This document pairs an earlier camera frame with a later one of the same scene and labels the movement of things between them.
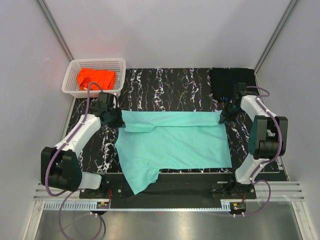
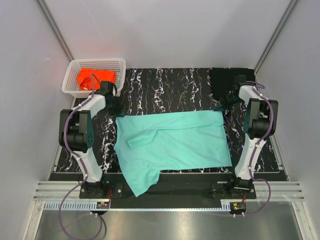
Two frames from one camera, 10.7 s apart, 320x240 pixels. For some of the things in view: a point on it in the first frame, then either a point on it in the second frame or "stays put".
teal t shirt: [153, 140] stays put
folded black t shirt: [222, 80] stays put
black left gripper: [120, 123] to [119, 109]
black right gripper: [225, 118] to [222, 102]
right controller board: [237, 208] stays put
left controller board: [104, 205] stays put
